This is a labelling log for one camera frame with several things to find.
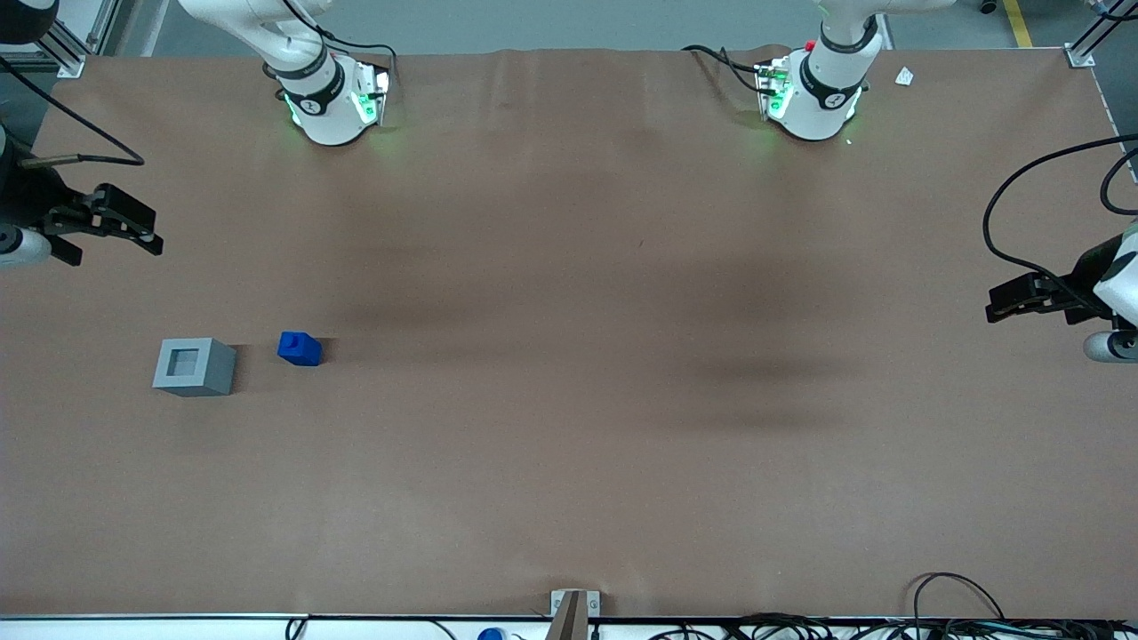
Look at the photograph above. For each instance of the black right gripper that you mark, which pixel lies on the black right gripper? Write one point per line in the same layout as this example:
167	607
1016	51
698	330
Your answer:
34	206

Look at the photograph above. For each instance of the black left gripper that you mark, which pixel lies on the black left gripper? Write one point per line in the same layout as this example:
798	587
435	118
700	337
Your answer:
1086	271

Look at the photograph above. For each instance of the blue plastic part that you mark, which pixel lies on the blue plastic part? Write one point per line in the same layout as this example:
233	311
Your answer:
300	348

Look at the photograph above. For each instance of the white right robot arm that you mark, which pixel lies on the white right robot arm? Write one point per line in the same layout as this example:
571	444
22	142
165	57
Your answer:
324	116

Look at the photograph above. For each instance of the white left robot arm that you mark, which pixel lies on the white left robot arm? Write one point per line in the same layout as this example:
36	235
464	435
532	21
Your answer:
822	107

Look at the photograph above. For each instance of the gray square base block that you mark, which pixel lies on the gray square base block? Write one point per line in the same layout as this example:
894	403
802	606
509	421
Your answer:
209	369

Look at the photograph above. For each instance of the small white paper scrap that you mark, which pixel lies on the small white paper scrap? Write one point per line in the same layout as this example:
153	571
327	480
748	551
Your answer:
904	76

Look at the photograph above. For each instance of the brown paper table cover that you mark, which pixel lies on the brown paper table cover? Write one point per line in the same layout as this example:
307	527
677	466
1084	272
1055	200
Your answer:
569	400

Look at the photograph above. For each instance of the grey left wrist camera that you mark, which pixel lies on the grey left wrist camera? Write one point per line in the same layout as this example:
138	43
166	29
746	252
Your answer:
1107	347

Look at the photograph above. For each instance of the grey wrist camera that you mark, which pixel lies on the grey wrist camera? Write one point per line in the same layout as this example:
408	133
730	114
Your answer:
22	249
1107	347

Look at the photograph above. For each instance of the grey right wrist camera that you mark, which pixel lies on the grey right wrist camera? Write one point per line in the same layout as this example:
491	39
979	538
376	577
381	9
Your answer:
22	249

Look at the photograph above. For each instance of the aluminium frame post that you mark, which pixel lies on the aluminium frame post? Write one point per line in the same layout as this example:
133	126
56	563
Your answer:
76	40
1089	36

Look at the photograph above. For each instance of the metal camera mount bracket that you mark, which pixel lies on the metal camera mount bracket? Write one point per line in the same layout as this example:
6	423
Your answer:
574	609

